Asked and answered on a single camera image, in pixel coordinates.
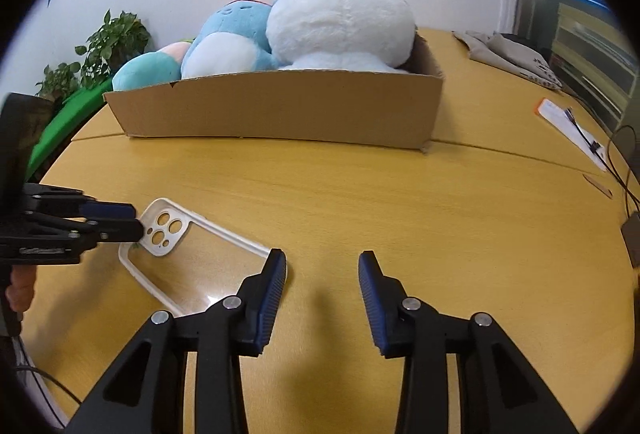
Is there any small wooden piece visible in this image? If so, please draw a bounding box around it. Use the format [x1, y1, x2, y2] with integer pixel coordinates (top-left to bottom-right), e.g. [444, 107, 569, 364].
[584, 173, 614, 199]

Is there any green cloth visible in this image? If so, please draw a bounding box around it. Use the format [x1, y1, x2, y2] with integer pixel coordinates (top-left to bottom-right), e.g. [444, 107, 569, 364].
[25, 76, 115, 182]

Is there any white card with orange edge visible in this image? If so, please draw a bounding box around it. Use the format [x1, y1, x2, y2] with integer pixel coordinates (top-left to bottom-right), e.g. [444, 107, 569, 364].
[534, 98, 610, 172]

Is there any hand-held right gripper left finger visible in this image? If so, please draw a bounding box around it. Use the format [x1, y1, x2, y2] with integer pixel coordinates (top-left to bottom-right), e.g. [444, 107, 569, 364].
[65, 248, 287, 434]

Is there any green potted plant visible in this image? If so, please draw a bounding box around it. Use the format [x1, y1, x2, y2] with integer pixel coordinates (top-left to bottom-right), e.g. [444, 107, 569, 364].
[75, 9, 153, 90]
[35, 61, 81, 101]

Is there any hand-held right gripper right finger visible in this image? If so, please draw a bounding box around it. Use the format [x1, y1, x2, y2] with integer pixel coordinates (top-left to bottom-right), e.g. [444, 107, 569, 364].
[358, 251, 578, 434]

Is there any pink doll with green hair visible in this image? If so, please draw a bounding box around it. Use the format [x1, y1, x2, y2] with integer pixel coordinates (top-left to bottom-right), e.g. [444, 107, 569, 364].
[111, 39, 196, 91]

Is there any black cable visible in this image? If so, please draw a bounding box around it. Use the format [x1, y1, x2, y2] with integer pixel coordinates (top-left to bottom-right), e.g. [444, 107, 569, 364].
[10, 334, 83, 430]
[565, 108, 640, 215]

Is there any clear white phone case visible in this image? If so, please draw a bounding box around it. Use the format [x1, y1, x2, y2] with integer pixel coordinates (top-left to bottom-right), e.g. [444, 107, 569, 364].
[118, 198, 273, 319]

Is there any person's left hand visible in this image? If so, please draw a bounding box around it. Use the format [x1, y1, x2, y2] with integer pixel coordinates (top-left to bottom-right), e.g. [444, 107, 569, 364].
[6, 266, 38, 315]

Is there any black power adapter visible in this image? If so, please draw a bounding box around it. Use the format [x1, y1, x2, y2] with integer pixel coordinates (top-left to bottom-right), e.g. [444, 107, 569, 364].
[620, 213, 640, 267]

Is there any blue plush toy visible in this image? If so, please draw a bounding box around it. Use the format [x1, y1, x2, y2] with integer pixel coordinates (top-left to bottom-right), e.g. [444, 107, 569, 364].
[180, 0, 281, 80]

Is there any grey cloth bag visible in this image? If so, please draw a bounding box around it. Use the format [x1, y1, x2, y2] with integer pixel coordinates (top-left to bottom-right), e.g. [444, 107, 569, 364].
[451, 30, 565, 91]

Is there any cardboard box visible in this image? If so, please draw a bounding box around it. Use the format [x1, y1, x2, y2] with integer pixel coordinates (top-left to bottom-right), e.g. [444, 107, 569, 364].
[103, 26, 445, 154]

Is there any yellow shelf unit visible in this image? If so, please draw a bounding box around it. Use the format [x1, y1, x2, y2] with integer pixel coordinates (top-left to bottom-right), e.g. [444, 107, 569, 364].
[552, 3, 640, 125]

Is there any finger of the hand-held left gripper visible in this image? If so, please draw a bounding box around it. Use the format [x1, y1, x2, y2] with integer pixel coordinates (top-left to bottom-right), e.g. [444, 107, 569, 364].
[80, 200, 137, 221]
[75, 216, 146, 245]

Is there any white round plush toy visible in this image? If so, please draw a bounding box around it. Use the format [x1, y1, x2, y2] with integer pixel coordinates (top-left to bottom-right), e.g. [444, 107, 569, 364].
[265, 0, 418, 74]

